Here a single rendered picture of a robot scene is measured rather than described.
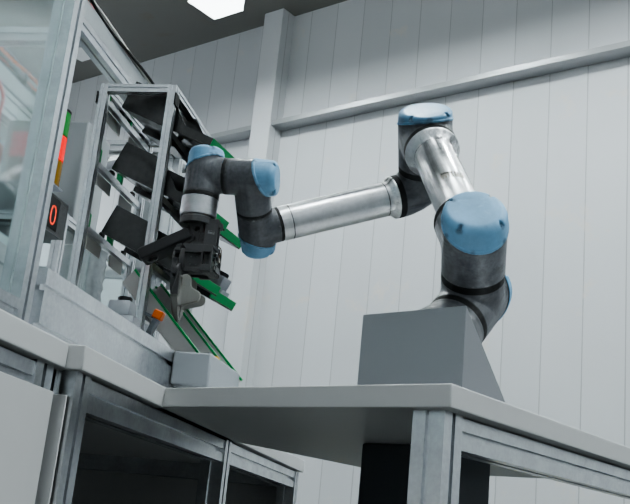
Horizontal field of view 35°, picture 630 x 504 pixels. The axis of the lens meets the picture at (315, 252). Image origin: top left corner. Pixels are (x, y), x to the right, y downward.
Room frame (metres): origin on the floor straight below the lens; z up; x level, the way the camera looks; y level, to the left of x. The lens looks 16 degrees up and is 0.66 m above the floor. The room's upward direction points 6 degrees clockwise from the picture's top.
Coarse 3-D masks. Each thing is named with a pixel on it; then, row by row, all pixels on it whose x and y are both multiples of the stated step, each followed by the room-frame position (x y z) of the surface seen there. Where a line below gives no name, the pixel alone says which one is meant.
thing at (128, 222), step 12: (120, 216) 2.21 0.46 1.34; (132, 216) 2.20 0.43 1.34; (108, 228) 2.22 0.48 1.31; (120, 228) 2.21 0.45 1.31; (132, 228) 2.20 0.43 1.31; (144, 228) 2.19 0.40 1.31; (120, 240) 2.21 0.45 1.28; (132, 240) 2.20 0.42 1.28; (144, 240) 2.19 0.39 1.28; (168, 264) 2.16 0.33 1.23; (204, 288) 2.20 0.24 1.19; (216, 288) 2.24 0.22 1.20
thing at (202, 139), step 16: (128, 96) 2.22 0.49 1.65; (144, 96) 2.21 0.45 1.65; (160, 96) 2.19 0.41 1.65; (128, 112) 2.25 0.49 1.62; (144, 112) 2.21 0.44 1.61; (160, 112) 2.19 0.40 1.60; (176, 112) 2.17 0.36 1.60; (160, 128) 2.24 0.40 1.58; (176, 128) 2.17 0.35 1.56; (192, 128) 2.30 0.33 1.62; (192, 144) 2.22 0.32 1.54; (208, 144) 2.14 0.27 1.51
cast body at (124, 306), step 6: (114, 300) 1.94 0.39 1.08; (120, 300) 1.93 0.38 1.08; (126, 300) 1.93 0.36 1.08; (132, 300) 1.95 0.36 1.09; (108, 306) 1.94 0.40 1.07; (114, 306) 1.93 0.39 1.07; (120, 306) 1.93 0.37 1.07; (126, 306) 1.93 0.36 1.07; (132, 306) 1.94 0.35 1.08; (120, 312) 1.93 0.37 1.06; (126, 312) 1.93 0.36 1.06; (132, 312) 1.95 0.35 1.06; (126, 318) 1.93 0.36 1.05; (132, 318) 1.93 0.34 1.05; (138, 324) 1.96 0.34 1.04
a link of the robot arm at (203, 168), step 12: (192, 156) 1.90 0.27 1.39; (204, 156) 1.89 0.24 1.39; (216, 156) 1.90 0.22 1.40; (192, 168) 1.90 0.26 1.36; (204, 168) 1.89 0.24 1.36; (216, 168) 1.89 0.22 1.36; (192, 180) 1.90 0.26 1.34; (204, 180) 1.89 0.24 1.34; (216, 180) 1.89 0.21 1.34; (192, 192) 1.89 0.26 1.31; (204, 192) 1.89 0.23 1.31; (216, 192) 1.91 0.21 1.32
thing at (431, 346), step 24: (408, 312) 1.67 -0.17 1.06; (432, 312) 1.64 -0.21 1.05; (456, 312) 1.61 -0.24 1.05; (384, 336) 1.70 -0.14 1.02; (408, 336) 1.67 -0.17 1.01; (432, 336) 1.64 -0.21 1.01; (456, 336) 1.61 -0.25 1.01; (360, 360) 1.74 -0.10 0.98; (384, 360) 1.70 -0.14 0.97; (408, 360) 1.67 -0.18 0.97; (432, 360) 1.63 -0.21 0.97; (456, 360) 1.60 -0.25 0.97; (480, 360) 1.63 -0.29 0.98; (360, 384) 1.73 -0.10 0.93; (384, 384) 1.70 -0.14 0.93; (456, 384) 1.60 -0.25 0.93; (480, 384) 1.64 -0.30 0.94
